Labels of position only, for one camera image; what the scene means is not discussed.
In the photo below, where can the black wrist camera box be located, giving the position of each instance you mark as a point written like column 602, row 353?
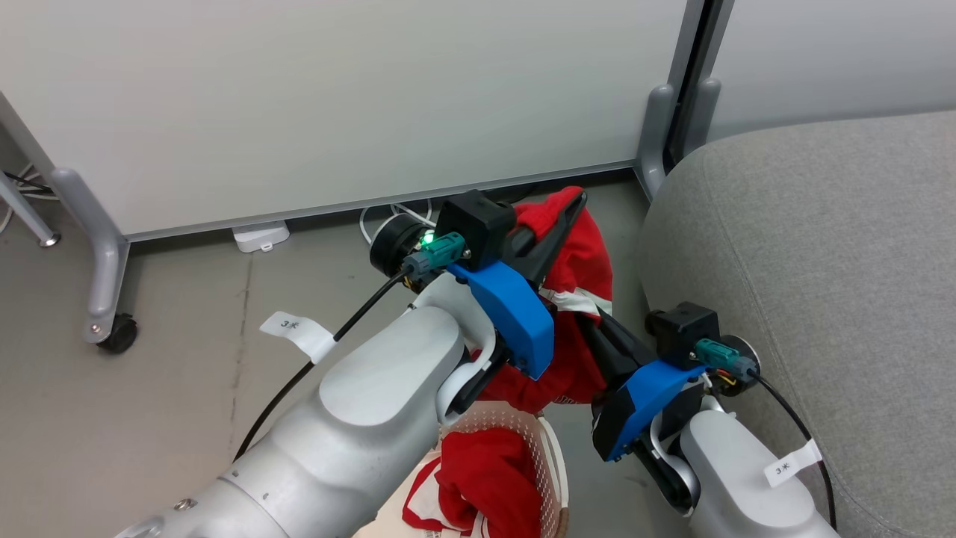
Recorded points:
column 681, row 329
column 478, row 220

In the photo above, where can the grey metal table leg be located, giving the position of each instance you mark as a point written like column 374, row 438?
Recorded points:
column 26, row 213

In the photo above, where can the white power adapter box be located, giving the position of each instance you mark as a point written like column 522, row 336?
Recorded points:
column 260, row 236

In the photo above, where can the grey fabric sofa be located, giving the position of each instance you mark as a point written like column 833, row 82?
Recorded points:
column 821, row 261

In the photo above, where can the narrow white partition panel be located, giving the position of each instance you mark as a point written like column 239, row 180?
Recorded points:
column 836, row 52

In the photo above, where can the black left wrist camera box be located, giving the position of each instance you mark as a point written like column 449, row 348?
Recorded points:
column 478, row 220

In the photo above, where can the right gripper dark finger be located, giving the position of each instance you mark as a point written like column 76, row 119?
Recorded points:
column 626, row 347
column 603, row 366

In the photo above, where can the black caster wheel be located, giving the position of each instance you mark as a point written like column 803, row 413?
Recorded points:
column 119, row 334

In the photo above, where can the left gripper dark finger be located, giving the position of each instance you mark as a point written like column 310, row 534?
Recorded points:
column 524, row 242
column 556, row 243

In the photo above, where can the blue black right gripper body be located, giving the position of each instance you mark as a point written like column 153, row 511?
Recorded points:
column 642, row 403

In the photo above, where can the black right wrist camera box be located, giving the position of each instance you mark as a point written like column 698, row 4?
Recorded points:
column 681, row 329

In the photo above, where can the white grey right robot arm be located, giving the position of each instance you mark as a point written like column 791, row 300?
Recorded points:
column 739, row 486

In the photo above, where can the grey partition foot with caster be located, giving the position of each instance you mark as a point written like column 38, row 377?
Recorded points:
column 104, row 246

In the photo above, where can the large red white garment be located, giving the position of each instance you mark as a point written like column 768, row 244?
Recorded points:
column 579, row 261

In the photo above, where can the cream perforated laundry basket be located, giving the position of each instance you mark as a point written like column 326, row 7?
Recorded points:
column 549, row 456

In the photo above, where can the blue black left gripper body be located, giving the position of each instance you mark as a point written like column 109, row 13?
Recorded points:
column 515, row 314

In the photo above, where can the wide white partition panel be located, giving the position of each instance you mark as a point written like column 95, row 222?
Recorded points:
column 336, row 97

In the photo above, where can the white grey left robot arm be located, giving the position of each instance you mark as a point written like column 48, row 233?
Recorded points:
column 373, row 418

